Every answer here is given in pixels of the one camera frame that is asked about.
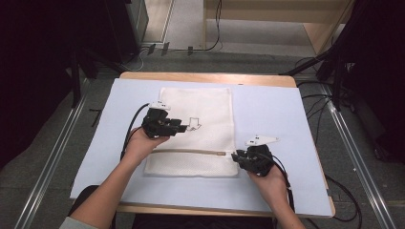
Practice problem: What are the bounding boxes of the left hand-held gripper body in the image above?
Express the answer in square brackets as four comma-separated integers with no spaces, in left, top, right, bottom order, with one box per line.
[140,100,180,139]

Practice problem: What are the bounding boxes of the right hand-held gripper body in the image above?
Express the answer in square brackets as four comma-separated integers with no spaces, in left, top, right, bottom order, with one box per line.
[237,135,281,177]

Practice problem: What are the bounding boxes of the white mesh laundry bag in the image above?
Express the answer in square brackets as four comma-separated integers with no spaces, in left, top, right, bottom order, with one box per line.
[143,86,240,178]

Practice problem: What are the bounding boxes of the person's left hand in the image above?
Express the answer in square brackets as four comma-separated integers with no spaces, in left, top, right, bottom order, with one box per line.
[121,127,170,169]

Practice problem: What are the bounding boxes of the person's right hand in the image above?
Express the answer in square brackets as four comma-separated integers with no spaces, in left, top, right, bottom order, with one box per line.
[247,164,290,205]

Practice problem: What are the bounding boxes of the wooden table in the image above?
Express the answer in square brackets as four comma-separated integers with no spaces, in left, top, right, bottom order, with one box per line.
[114,71,337,219]

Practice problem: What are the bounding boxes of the pale blue table mat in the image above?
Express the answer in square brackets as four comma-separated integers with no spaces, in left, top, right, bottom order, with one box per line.
[70,78,334,219]

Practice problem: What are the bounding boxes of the person's dark clothing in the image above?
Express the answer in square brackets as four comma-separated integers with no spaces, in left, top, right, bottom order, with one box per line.
[129,213,277,229]

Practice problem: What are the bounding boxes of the black metal stand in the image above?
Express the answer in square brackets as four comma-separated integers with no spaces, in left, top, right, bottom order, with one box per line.
[70,47,128,109]

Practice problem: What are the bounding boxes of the black cabinet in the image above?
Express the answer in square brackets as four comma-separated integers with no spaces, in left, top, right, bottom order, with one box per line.
[104,0,150,64]

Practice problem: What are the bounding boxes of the black tripod stand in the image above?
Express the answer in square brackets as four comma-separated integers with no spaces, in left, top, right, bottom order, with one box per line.
[279,44,350,113]

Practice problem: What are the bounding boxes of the grey sleeve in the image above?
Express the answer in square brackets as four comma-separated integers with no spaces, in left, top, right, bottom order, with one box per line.
[57,216,98,229]

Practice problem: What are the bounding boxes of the black curtain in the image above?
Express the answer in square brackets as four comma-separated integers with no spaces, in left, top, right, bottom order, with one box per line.
[330,0,405,165]
[0,0,111,170]

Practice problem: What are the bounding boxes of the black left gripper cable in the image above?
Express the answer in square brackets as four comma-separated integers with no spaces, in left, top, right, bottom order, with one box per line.
[119,102,151,162]

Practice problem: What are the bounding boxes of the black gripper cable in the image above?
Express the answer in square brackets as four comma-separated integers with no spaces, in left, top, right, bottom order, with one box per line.
[119,102,151,162]
[263,152,296,214]

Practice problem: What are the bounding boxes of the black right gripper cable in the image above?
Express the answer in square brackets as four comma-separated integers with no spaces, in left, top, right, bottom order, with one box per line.
[263,152,296,214]

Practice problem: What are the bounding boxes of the white floor cable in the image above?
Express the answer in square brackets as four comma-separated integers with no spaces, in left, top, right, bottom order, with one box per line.
[125,47,146,73]

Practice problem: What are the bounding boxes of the black floor cables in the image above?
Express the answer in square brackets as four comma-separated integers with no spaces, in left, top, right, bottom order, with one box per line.
[295,56,333,146]

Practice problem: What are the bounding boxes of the black looped floor cable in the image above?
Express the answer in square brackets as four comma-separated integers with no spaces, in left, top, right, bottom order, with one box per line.
[324,174,364,223]

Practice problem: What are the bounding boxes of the metal floor rail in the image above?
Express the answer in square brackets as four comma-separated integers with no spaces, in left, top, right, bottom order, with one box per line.
[319,83,398,229]
[13,78,93,229]

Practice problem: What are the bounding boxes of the black hanging cable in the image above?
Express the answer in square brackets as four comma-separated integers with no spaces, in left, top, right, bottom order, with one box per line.
[190,0,224,52]

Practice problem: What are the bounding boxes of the light wooden furniture frame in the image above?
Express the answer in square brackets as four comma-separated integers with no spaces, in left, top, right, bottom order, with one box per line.
[202,0,355,55]

